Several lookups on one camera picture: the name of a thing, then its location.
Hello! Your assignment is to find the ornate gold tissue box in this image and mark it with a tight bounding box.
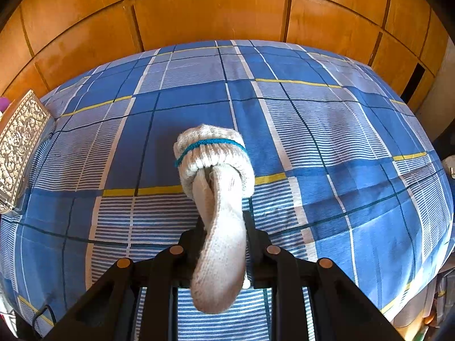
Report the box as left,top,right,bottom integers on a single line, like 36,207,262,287
0,90,55,215

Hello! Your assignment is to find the black cable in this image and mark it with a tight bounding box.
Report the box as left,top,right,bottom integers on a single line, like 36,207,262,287
32,303,57,331

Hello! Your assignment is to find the wooden wardrobe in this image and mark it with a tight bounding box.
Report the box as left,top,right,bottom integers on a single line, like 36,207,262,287
0,0,446,114

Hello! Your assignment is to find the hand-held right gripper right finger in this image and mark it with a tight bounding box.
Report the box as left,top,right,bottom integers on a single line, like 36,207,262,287
243,211,408,341

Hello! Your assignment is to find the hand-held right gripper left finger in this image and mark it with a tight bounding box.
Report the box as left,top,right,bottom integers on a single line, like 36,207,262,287
41,217,208,341

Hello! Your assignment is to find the blue plaid bed sheet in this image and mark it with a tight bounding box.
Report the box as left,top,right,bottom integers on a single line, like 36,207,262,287
0,40,455,341

